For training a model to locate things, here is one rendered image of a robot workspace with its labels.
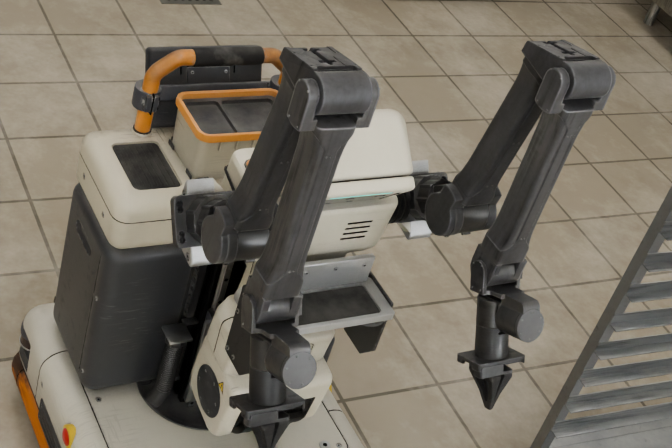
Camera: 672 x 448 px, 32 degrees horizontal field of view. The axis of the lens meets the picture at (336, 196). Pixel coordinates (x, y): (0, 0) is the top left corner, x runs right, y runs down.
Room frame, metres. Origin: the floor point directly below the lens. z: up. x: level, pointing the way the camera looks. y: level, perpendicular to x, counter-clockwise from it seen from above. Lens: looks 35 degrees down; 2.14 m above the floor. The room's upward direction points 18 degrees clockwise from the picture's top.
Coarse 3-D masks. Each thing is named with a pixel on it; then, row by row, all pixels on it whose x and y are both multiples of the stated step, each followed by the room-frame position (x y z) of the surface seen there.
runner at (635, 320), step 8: (632, 312) 2.12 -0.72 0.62; (640, 312) 2.13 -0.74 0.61; (648, 312) 2.15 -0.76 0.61; (656, 312) 2.16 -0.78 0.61; (664, 312) 2.18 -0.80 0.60; (616, 320) 2.10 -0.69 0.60; (624, 320) 2.11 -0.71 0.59; (632, 320) 2.13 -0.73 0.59; (640, 320) 2.14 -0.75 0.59; (648, 320) 2.15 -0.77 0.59; (656, 320) 2.16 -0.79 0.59; (664, 320) 2.17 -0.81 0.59; (616, 328) 2.08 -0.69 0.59; (624, 328) 2.09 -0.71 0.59; (632, 328) 2.10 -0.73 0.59; (640, 328) 2.11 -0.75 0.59
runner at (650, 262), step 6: (660, 252) 2.11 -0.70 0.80; (666, 252) 2.12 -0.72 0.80; (648, 258) 2.09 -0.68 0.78; (654, 258) 2.10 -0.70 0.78; (660, 258) 2.11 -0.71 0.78; (666, 258) 2.12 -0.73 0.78; (642, 264) 2.09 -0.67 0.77; (648, 264) 2.09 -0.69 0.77; (654, 264) 2.10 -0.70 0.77; (660, 264) 2.11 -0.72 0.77; (666, 264) 2.12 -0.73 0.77; (648, 270) 2.07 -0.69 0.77; (654, 270) 2.08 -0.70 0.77; (660, 270) 2.09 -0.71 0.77; (666, 270) 2.10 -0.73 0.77
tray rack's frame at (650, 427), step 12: (660, 420) 2.35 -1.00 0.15; (600, 432) 2.23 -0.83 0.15; (612, 432) 2.24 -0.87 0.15; (624, 432) 2.26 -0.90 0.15; (636, 432) 2.27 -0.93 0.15; (648, 432) 2.29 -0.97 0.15; (660, 432) 2.30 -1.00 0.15; (552, 444) 2.13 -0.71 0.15; (564, 444) 2.14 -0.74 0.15; (576, 444) 2.16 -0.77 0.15; (588, 444) 2.17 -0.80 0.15; (600, 444) 2.18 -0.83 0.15; (612, 444) 2.20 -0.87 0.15; (624, 444) 2.21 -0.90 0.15; (636, 444) 2.23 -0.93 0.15; (648, 444) 2.24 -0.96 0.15; (660, 444) 2.26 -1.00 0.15
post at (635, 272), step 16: (656, 224) 2.10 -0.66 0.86; (656, 240) 2.10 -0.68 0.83; (640, 256) 2.10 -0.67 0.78; (640, 272) 2.10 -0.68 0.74; (624, 288) 2.10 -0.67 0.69; (608, 304) 2.11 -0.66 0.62; (624, 304) 2.10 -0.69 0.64; (608, 320) 2.10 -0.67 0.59; (592, 336) 2.11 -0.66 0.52; (608, 336) 2.10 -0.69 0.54; (592, 352) 2.09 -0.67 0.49; (576, 368) 2.11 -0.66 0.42; (576, 384) 2.09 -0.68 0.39; (560, 400) 2.11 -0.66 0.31; (560, 416) 2.10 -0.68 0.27; (544, 432) 2.10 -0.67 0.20
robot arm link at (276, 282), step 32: (320, 128) 1.29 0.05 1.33; (352, 128) 1.32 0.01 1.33; (320, 160) 1.30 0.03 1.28; (288, 192) 1.32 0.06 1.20; (320, 192) 1.31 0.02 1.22; (288, 224) 1.30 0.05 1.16; (288, 256) 1.30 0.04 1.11; (256, 288) 1.31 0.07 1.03; (288, 288) 1.31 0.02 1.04; (256, 320) 1.29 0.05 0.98
